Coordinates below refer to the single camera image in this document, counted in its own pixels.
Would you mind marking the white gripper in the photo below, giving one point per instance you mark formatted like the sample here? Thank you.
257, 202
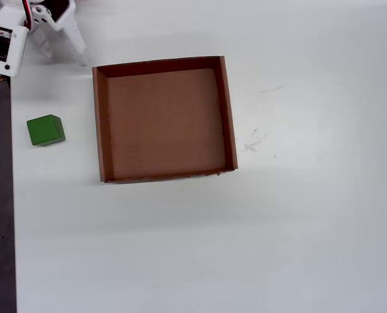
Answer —
70, 35

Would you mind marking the green cube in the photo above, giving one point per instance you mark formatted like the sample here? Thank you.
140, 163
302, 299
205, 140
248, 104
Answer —
44, 130

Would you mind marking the brown cardboard box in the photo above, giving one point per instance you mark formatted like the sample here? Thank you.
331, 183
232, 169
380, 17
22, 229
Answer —
164, 124

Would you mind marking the black table clamp brass screw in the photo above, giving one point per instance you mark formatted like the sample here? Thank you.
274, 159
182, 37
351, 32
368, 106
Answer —
0, 78

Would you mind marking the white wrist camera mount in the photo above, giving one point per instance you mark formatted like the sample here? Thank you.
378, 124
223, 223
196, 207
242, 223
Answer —
15, 49

